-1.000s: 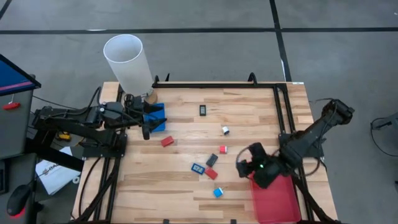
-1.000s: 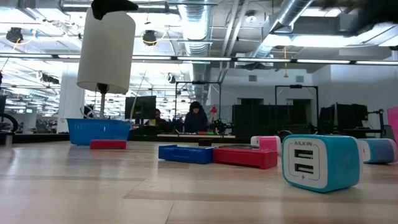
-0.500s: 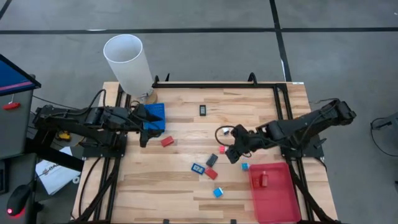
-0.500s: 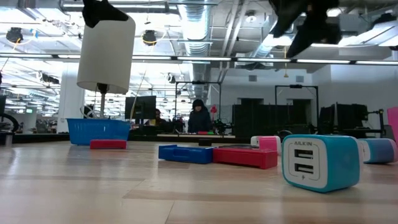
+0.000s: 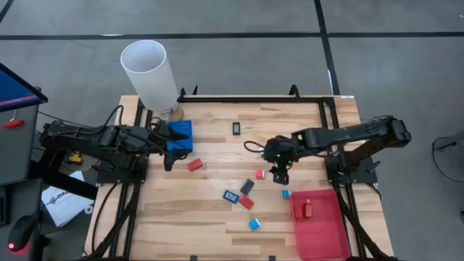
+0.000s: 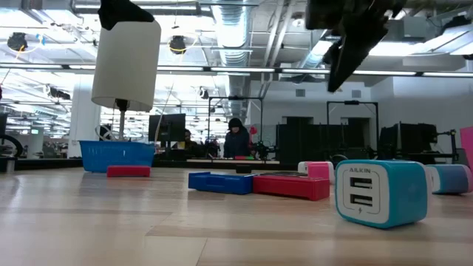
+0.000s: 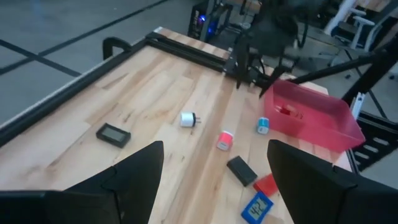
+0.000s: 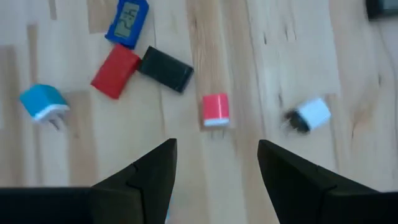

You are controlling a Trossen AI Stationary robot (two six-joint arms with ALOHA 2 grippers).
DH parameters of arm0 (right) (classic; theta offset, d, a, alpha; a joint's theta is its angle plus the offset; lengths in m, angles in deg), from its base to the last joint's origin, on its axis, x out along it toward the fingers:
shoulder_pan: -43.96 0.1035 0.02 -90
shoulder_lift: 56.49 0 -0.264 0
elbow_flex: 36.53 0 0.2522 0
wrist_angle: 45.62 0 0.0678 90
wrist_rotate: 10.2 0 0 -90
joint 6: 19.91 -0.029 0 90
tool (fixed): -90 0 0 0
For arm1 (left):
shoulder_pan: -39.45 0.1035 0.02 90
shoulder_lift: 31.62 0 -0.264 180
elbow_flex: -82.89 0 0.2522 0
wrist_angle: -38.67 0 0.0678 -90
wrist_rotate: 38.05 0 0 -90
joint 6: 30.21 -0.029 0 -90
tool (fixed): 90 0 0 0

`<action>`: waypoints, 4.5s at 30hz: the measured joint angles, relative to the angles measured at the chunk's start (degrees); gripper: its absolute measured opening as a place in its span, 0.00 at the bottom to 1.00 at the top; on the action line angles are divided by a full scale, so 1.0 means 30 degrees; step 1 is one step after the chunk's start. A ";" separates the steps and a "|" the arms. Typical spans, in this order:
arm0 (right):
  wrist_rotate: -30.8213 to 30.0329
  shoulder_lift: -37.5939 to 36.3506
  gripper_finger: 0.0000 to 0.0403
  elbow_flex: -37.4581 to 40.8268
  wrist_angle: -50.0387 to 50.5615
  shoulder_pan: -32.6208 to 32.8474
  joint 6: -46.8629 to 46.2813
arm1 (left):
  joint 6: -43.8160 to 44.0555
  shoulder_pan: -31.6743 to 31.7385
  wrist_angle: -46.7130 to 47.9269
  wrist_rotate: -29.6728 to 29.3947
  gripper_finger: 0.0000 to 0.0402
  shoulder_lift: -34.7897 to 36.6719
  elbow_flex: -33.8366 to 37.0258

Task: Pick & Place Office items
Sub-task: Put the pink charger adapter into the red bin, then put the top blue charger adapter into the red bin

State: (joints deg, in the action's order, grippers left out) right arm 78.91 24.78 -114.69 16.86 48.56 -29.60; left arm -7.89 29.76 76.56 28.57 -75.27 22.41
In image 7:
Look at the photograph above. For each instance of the red plastic basket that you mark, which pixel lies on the red plastic basket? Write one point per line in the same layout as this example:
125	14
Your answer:
323	130

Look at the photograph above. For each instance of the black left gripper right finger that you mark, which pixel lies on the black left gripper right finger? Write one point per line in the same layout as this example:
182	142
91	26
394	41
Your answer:
311	193

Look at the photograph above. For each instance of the black digital clock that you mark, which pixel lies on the black digital clock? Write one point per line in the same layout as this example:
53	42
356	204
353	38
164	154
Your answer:
113	135
242	170

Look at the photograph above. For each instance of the white USB wall charger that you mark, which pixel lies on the white USB wall charger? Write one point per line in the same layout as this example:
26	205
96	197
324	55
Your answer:
187	119

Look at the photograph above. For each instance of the white office chair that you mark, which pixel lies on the white office chair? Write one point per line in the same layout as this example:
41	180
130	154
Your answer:
360	21

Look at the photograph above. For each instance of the red digital clock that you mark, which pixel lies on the red digital clock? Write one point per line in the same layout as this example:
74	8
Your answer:
266	185

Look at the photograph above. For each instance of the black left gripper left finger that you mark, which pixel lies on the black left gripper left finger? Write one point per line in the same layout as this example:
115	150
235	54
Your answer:
130	186

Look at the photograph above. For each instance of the blue USB wall charger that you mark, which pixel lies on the blue USB wall charger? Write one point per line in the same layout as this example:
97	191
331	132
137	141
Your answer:
263	125

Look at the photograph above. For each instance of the pink USB wall charger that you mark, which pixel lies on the pink USB wall charger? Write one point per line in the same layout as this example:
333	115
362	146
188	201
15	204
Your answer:
224	141

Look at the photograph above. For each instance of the black aluminium rail frame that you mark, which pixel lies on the black aluminium rail frame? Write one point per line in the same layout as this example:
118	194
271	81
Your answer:
186	51

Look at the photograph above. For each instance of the blue digital clock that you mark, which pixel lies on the blue digital clock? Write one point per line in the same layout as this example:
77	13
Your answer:
257	208

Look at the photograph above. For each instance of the black computer tower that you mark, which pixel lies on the black computer tower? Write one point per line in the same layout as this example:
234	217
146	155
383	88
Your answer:
202	21

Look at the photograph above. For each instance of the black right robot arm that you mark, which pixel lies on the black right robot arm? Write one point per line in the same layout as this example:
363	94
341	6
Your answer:
233	65

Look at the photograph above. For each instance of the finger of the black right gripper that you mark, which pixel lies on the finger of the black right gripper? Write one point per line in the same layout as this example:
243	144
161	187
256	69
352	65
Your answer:
242	68
273	79

